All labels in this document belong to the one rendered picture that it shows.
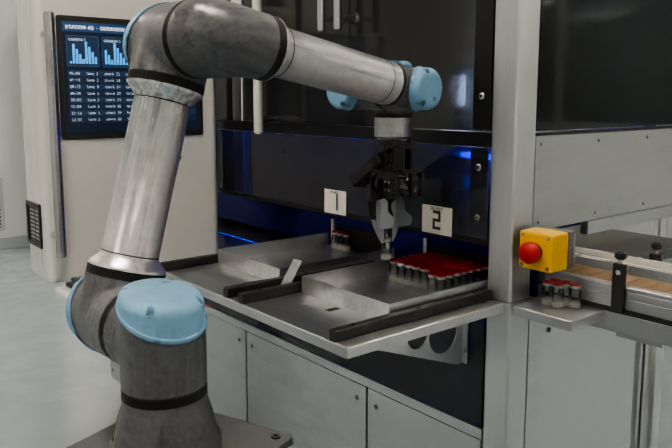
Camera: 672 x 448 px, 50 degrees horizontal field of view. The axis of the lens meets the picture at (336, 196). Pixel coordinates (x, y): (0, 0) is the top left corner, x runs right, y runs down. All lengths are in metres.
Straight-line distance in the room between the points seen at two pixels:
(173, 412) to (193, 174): 1.19
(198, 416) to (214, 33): 0.52
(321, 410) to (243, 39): 1.21
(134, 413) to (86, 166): 1.06
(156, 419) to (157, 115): 0.43
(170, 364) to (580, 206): 0.95
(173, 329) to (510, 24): 0.83
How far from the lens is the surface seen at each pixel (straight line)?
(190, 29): 1.02
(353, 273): 1.56
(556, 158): 1.50
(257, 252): 1.82
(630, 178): 1.76
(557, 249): 1.37
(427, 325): 1.30
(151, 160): 1.08
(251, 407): 2.29
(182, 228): 2.10
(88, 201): 1.98
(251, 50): 1.02
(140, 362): 0.98
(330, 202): 1.79
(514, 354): 1.49
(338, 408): 1.92
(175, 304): 0.97
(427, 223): 1.55
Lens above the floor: 1.28
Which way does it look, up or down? 8 degrees down
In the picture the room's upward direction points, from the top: straight up
